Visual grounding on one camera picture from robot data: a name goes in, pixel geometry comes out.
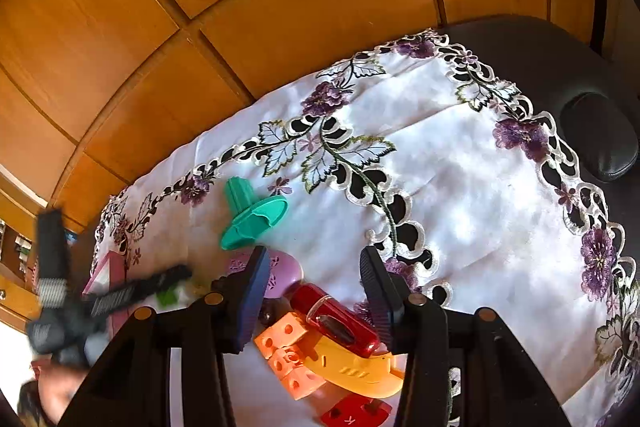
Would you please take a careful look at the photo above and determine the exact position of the red plastic toy block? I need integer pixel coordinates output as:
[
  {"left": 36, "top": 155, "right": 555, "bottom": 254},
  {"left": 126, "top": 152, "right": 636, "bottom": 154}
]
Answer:
[{"left": 320, "top": 394, "right": 393, "bottom": 427}]

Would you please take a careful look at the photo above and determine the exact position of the yellow plastic toy piece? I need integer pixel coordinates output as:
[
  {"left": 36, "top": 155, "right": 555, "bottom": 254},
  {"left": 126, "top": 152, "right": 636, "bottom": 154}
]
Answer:
[{"left": 300, "top": 336, "right": 406, "bottom": 399}]

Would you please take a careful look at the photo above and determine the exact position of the pink box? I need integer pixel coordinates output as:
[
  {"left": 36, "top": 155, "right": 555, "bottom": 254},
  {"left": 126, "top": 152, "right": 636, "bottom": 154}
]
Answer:
[{"left": 82, "top": 251, "right": 136, "bottom": 333}]

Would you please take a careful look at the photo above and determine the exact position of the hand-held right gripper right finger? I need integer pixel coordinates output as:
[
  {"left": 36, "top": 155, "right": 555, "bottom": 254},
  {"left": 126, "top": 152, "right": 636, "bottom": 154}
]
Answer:
[{"left": 360, "top": 246, "right": 571, "bottom": 427}]

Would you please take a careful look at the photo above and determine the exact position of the dark brown toy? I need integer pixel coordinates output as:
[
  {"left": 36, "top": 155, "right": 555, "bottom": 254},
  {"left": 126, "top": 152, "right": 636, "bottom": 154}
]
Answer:
[{"left": 260, "top": 299, "right": 292, "bottom": 325}]

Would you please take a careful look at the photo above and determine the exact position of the orange plastic toy block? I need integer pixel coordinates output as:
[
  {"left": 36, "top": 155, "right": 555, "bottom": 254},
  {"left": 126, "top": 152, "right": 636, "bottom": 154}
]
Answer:
[{"left": 254, "top": 312, "right": 326, "bottom": 402}]

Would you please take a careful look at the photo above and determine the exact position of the black leather pad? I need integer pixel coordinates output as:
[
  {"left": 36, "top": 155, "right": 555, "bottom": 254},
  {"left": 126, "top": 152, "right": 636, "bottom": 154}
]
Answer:
[{"left": 560, "top": 92, "right": 640, "bottom": 182}]

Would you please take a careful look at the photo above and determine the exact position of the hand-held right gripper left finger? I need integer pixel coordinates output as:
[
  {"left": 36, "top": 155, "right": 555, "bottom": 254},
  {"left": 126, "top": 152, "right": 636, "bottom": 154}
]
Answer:
[{"left": 59, "top": 246, "right": 273, "bottom": 427}]

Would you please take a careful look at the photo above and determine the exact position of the teal plastic toy piece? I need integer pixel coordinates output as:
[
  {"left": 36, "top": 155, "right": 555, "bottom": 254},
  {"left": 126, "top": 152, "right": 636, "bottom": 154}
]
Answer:
[{"left": 220, "top": 177, "right": 291, "bottom": 252}]

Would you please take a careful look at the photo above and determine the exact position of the red metallic bottle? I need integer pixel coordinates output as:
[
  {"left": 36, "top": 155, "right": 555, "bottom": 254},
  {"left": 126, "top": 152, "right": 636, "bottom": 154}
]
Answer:
[{"left": 290, "top": 284, "right": 383, "bottom": 358}]

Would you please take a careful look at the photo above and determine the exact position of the wooden drawer cabinet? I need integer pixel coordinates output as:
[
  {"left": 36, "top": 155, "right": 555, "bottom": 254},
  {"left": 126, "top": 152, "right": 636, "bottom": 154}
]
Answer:
[{"left": 0, "top": 164, "right": 56, "bottom": 333}]

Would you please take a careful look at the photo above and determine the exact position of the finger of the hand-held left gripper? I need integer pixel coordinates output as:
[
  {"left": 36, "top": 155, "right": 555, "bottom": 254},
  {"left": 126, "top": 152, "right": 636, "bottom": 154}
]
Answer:
[
  {"left": 36, "top": 208, "right": 75, "bottom": 308},
  {"left": 87, "top": 263, "right": 194, "bottom": 317}
]

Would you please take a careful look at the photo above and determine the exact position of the white embroidered floral tablecloth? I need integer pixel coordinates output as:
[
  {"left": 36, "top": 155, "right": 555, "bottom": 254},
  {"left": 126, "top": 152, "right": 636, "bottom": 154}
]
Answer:
[{"left": 92, "top": 29, "right": 640, "bottom": 427}]

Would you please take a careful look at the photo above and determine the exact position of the purple plastic toy piece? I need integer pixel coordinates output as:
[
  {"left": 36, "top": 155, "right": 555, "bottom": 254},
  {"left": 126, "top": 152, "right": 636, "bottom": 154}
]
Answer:
[{"left": 225, "top": 249, "right": 304, "bottom": 300}]

